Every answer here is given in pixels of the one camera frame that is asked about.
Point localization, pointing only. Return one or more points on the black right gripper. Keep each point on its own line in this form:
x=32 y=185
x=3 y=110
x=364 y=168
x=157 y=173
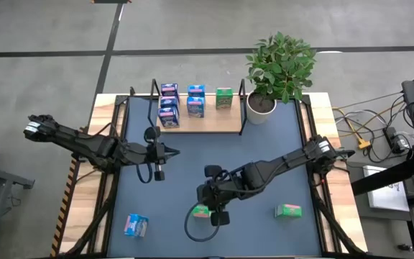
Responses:
x=214 y=194

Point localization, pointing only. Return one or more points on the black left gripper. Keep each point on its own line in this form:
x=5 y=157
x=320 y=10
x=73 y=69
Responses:
x=155 y=153

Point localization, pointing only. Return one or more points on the Apple Jacks cereal box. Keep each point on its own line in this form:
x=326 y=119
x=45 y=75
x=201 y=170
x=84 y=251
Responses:
x=288 y=211
x=224 y=99
x=200 y=212

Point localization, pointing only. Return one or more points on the Rice Krispies cereal box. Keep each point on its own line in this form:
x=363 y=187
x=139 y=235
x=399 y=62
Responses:
x=137 y=226
x=195 y=108
x=196 y=90

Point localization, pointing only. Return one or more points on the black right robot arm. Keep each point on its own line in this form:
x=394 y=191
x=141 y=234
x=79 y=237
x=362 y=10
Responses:
x=282 y=162

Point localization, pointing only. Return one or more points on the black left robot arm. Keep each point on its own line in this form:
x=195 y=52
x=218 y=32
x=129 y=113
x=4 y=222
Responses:
x=85 y=144

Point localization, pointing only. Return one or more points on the blue-grey table mat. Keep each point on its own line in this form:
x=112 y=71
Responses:
x=264 y=234

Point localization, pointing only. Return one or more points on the yellow black hazard tape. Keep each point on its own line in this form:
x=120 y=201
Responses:
x=63 y=212

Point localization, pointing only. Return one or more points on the green plant in white pot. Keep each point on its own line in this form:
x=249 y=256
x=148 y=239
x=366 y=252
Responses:
x=280 y=68

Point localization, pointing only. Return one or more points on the black diagonal beam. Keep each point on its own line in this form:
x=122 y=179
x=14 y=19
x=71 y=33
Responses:
x=383 y=178

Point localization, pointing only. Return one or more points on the white board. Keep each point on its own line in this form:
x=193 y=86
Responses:
x=386 y=198

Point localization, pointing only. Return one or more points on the black power adapter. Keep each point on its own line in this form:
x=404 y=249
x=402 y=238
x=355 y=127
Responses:
x=394 y=138

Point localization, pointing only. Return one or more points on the small black floor item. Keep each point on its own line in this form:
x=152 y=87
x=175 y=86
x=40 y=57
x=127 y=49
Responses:
x=404 y=247

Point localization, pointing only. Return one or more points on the wooden shelf with black frame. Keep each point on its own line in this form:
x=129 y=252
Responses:
x=210 y=124

